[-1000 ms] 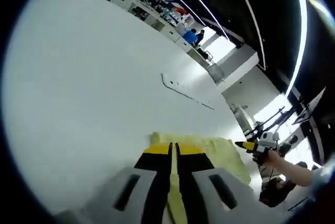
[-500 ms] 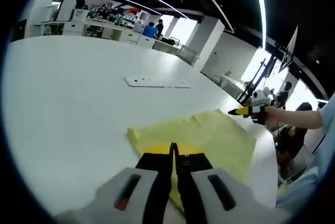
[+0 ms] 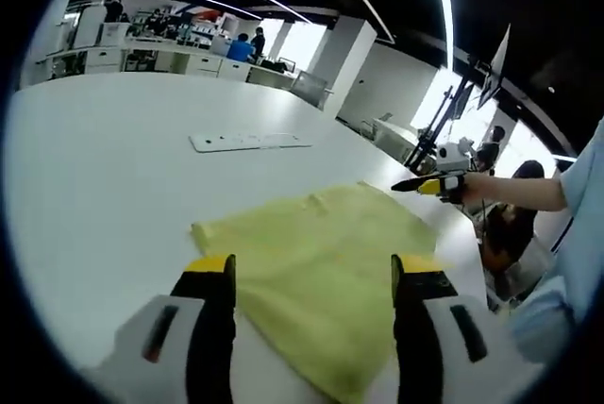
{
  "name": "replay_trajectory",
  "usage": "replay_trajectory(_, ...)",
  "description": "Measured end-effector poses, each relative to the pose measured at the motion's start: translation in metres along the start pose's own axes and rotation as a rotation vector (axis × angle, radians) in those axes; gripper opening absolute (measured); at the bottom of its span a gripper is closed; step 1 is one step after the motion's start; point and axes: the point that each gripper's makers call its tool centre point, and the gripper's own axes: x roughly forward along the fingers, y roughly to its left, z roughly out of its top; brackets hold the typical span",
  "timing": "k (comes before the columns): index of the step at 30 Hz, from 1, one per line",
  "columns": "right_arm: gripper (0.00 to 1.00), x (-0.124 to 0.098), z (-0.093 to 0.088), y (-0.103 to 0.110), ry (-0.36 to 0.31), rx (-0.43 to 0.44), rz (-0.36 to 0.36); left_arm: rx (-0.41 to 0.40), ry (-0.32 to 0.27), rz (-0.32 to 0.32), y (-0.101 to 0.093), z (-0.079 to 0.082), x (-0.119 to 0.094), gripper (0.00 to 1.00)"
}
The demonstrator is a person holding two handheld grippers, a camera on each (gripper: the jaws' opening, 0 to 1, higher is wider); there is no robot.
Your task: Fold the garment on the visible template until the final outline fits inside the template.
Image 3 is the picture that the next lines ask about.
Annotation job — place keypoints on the operator in light blue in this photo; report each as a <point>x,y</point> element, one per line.
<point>585,215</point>

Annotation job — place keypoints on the person's right hand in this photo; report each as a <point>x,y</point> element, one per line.
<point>475,186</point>

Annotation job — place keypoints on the row of white cabinets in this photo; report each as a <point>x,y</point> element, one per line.
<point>165,62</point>

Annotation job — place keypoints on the white side desk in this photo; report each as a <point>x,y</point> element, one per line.
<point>394,137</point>

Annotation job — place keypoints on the white template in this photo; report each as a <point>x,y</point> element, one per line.
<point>245,142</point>

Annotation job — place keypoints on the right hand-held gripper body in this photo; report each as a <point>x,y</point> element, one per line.
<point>450,161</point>

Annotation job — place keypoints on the yellow-green garment with dark sleeves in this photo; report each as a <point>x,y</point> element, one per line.
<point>311,253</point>

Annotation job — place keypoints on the black tripod stand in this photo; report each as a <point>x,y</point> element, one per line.
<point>431,135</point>

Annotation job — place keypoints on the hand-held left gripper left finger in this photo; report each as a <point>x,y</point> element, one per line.
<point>207,338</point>

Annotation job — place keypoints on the mounted flat monitor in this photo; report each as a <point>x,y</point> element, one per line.
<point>495,69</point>

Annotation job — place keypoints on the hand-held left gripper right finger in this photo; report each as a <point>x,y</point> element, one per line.
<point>415,338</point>

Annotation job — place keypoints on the bright ceiling light strip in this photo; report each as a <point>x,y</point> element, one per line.
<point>444,3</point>

